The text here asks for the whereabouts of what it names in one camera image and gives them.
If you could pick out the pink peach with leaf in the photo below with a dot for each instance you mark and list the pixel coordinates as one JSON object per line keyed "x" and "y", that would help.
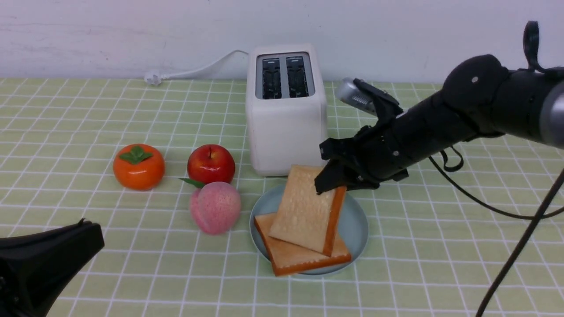
{"x": 214, "y": 207}

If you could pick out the white two-slot toaster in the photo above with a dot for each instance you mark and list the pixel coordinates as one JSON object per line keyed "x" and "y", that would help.
{"x": 286, "y": 108}

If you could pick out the toast slice with brown crust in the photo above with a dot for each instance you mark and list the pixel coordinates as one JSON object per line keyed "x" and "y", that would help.
{"x": 304, "y": 217}

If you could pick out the light blue round plate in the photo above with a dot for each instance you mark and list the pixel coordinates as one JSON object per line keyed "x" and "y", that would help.
{"x": 353, "y": 229}

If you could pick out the orange persimmon with leaf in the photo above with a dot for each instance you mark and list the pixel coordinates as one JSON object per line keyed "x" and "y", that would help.
{"x": 139, "y": 167}

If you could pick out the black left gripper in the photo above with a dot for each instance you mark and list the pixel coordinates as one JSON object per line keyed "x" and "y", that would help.
{"x": 35, "y": 269}

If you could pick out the red apple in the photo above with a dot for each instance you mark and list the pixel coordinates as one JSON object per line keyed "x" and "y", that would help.
{"x": 211, "y": 163}

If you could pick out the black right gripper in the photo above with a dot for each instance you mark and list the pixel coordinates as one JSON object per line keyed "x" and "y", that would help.
{"x": 363, "y": 161}

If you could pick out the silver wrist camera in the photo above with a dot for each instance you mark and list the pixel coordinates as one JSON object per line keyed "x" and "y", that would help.
{"x": 369, "y": 99}

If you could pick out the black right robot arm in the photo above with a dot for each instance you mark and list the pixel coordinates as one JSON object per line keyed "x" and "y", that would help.
{"x": 479, "y": 99}

